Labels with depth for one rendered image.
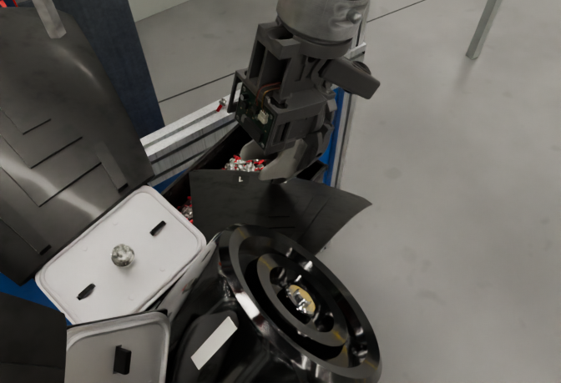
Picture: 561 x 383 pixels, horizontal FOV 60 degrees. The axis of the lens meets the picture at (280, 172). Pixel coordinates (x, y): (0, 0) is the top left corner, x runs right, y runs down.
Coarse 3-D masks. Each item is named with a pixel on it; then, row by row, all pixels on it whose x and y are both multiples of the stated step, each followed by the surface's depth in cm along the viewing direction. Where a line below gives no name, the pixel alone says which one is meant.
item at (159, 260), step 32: (96, 224) 31; (128, 224) 31; (192, 224) 32; (64, 256) 30; (96, 256) 30; (160, 256) 31; (192, 256) 31; (64, 288) 29; (96, 288) 29; (128, 288) 29; (160, 288) 30
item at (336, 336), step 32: (256, 224) 31; (224, 256) 25; (256, 256) 29; (288, 256) 32; (192, 288) 25; (224, 288) 24; (256, 288) 26; (320, 288) 30; (192, 320) 24; (224, 320) 23; (256, 320) 22; (288, 320) 25; (320, 320) 29; (352, 320) 30; (192, 352) 24; (224, 352) 23; (256, 352) 22; (288, 352) 22; (320, 352) 25; (352, 352) 28
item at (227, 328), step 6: (216, 234) 28; (210, 240) 29; (228, 318) 23; (222, 324) 23; (228, 324) 23; (216, 330) 23; (222, 330) 23; (228, 330) 23; (234, 330) 23; (210, 336) 23; (216, 336) 23; (222, 336) 23; (228, 336) 23; (210, 342) 23; (216, 342) 23; (222, 342) 23; (204, 348) 23; (210, 348) 23; (216, 348) 23; (198, 354) 23; (204, 354) 23; (210, 354) 23; (198, 360) 23; (204, 360) 23; (198, 366) 23
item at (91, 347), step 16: (112, 320) 21; (128, 320) 22; (144, 320) 22; (160, 320) 23; (80, 336) 19; (96, 336) 20; (112, 336) 21; (128, 336) 22; (144, 336) 23; (160, 336) 24; (80, 352) 20; (96, 352) 20; (112, 352) 21; (144, 352) 23; (160, 352) 24; (80, 368) 20; (96, 368) 20; (112, 368) 21; (144, 368) 23; (160, 368) 24
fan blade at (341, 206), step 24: (192, 192) 56; (216, 192) 56; (240, 192) 56; (264, 192) 56; (288, 192) 56; (312, 192) 57; (336, 192) 59; (216, 216) 51; (240, 216) 50; (264, 216) 49; (288, 216) 48; (312, 216) 49; (336, 216) 50; (312, 240) 43
